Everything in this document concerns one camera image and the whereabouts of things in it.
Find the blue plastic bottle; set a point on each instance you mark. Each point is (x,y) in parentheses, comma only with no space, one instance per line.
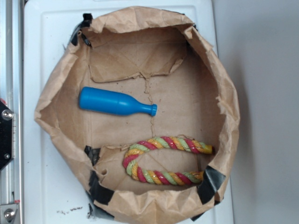
(111,102)

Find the brown paper bag bin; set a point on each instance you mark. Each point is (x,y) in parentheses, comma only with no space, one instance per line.
(157,57)

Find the white plastic tray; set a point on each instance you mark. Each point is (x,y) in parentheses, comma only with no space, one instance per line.
(52,193)

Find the multicolour twisted rope toy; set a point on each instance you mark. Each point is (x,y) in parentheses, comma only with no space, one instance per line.
(185,144)

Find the black mounting bracket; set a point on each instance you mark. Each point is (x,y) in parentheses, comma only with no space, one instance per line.
(6,134)

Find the aluminium frame rail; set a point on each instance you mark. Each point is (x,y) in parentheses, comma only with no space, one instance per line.
(11,78)

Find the metal corner bracket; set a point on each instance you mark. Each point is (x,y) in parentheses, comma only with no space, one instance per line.
(9,214)

